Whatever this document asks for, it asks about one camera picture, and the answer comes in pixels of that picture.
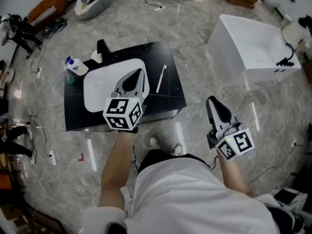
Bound black bathtub faucet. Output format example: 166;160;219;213
275;42;295;68

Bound white cup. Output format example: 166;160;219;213
91;50;103;63

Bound black sink faucet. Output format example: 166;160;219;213
97;39;114;65

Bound white bathtub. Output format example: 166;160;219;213
206;14;302;87

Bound person's left forearm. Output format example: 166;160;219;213
98;130;136;208

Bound white toothbrush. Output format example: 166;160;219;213
156;64;168;94

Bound black laptop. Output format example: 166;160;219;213
273;188;297;206

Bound grey round seat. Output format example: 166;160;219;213
74;0;110;21

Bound white soap bottle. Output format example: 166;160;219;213
65;56;89;77

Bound white sink basin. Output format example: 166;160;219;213
83;58;147;113

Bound white floor cable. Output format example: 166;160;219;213
46;164;102;199

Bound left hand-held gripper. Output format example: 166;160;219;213
102;68;150;133

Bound dark vanity cabinet black top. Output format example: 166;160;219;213
63;41;188;133

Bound person's white shoe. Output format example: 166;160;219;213
148;136;160;151
170;143;183;156

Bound person's black trousers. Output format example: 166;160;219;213
137;149;212;175

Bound tangle of black cables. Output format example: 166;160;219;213
41;18;68;39

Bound person's right white shoe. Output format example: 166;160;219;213
170;143;183;156

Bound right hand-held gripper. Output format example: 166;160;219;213
206;96;255;161

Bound black shoulder bag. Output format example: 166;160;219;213
267;206;305;234

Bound person's right forearm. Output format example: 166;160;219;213
216;152;255;198

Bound green cup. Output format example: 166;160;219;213
60;69;75;84

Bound person's white shirt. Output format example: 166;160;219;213
82;155;281;234

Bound person's left white shoe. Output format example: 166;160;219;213
148;136;160;151

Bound black floor cable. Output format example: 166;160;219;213
29;115;52;156

